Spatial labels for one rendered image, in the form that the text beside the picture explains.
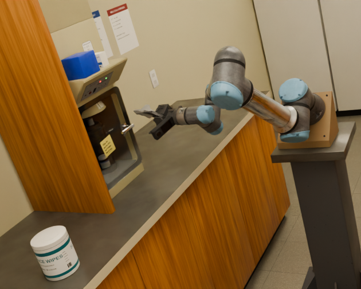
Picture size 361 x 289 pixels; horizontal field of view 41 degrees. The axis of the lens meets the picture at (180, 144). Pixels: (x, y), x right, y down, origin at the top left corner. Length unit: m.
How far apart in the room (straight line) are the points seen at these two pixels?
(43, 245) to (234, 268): 1.26
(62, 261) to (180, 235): 0.64
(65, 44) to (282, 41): 3.12
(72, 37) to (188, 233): 1.01
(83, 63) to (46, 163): 0.49
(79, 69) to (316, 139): 1.04
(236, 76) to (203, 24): 2.29
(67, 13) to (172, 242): 1.07
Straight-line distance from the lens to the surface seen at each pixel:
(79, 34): 2.18
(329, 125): 2.19
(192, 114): 2.01
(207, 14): 4.09
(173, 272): 2.20
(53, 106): 2.03
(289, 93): 2.05
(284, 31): 4.89
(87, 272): 1.79
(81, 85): 1.99
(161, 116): 2.09
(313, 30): 4.81
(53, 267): 1.79
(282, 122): 1.94
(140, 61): 3.21
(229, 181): 2.63
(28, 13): 1.94
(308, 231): 2.45
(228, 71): 1.72
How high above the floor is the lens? 1.84
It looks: 20 degrees down
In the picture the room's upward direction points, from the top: 17 degrees counter-clockwise
